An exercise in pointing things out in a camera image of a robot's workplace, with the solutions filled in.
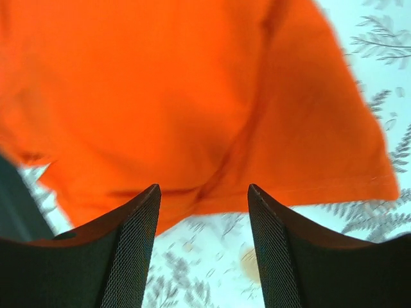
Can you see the orange t shirt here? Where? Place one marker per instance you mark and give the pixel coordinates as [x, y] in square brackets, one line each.
[203, 98]

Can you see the floral patterned table mat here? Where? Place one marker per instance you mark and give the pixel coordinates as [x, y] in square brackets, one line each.
[209, 261]

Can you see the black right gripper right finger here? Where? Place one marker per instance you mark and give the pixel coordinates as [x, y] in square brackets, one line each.
[303, 264]

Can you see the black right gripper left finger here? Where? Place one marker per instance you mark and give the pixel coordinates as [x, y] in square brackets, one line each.
[103, 263]

